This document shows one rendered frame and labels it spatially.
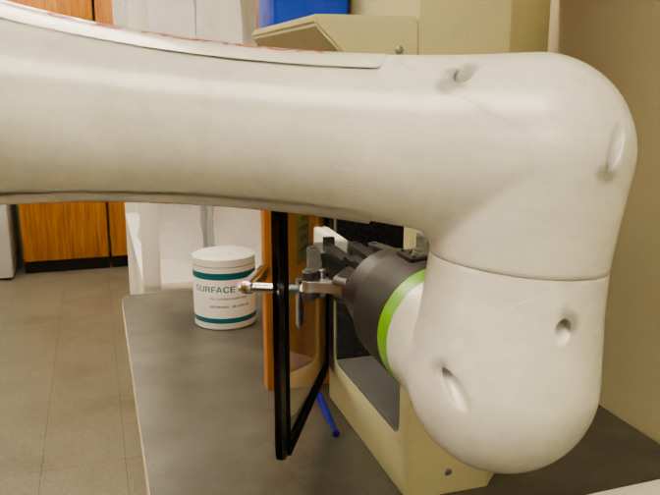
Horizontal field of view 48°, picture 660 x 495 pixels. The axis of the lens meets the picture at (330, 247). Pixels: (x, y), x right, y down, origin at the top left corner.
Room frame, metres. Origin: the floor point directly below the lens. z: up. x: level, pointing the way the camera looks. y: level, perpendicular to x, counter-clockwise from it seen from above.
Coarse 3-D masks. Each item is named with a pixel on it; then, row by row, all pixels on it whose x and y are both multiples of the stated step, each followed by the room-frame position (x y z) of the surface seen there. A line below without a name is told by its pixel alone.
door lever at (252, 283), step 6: (258, 270) 0.92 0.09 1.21; (264, 270) 0.92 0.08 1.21; (270, 270) 0.94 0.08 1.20; (252, 276) 0.89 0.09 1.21; (258, 276) 0.89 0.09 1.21; (264, 276) 0.91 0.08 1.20; (240, 282) 0.87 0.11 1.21; (246, 282) 0.86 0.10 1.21; (252, 282) 0.87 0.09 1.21; (258, 282) 0.87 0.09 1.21; (240, 288) 0.86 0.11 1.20; (246, 288) 0.86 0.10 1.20; (252, 288) 0.86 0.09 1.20; (258, 288) 0.86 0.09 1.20; (264, 288) 0.86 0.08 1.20; (270, 288) 0.86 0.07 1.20
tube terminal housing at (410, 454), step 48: (384, 0) 0.92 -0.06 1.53; (432, 0) 0.83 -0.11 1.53; (480, 0) 0.84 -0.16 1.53; (528, 0) 0.92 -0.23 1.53; (432, 48) 0.83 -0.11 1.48; (480, 48) 0.85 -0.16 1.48; (528, 48) 0.94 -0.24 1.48; (336, 384) 1.09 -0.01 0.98; (384, 432) 0.90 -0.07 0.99; (432, 480) 0.83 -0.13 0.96; (480, 480) 0.85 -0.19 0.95
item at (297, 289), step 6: (300, 282) 0.85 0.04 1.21; (294, 288) 0.85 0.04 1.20; (300, 288) 0.85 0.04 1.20; (294, 294) 0.86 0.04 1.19; (300, 294) 0.85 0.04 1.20; (300, 300) 0.85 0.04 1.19; (300, 306) 0.85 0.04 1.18; (300, 312) 0.85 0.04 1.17; (300, 318) 0.85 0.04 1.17; (300, 324) 0.85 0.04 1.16
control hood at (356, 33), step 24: (288, 24) 0.89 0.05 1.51; (312, 24) 0.80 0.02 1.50; (336, 24) 0.80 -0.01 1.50; (360, 24) 0.80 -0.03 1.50; (384, 24) 0.81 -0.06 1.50; (408, 24) 0.82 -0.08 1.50; (312, 48) 0.87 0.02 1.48; (336, 48) 0.80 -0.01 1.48; (360, 48) 0.80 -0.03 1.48; (384, 48) 0.81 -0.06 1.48; (408, 48) 0.82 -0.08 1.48
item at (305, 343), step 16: (272, 224) 0.82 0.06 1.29; (288, 224) 0.86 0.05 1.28; (304, 224) 0.96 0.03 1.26; (320, 224) 1.06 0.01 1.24; (272, 240) 0.82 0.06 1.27; (288, 240) 0.86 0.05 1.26; (304, 240) 0.95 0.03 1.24; (272, 256) 0.82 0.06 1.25; (304, 256) 0.95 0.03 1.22; (272, 272) 0.82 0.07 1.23; (272, 288) 0.82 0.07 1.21; (304, 304) 0.95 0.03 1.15; (320, 304) 1.06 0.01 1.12; (304, 320) 0.95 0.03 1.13; (320, 320) 1.06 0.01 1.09; (304, 336) 0.95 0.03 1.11; (320, 336) 1.06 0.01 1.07; (304, 352) 0.95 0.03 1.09; (320, 352) 1.06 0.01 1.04; (304, 368) 0.95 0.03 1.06; (320, 368) 1.06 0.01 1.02; (304, 384) 0.95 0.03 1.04; (304, 400) 0.95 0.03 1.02
